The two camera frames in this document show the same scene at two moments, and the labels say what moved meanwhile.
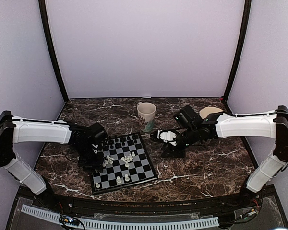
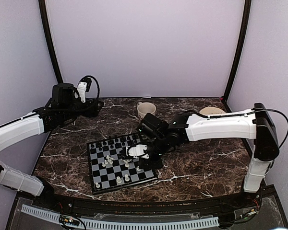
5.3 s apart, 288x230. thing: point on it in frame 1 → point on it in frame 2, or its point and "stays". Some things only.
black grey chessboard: [126, 163] stays
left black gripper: [98, 165] → [91, 110]
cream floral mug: [146, 114] stays
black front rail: [256, 197] stays
